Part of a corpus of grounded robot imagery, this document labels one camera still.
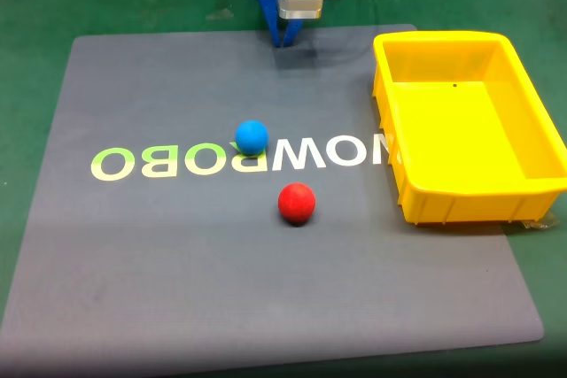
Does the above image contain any blue ball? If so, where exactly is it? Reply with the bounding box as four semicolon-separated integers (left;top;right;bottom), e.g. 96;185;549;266
234;119;270;157

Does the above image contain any clear tape piece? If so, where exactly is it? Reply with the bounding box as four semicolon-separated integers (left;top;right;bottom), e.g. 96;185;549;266
504;211;561;233

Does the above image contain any red ball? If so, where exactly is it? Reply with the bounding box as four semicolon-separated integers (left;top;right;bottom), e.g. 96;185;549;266
277;181;317;225

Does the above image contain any grey mat with lettering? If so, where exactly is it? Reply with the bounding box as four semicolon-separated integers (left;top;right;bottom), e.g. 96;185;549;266
0;23;545;378

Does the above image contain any yellow plastic bin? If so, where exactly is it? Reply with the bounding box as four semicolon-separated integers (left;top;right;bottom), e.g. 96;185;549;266
372;30;567;226

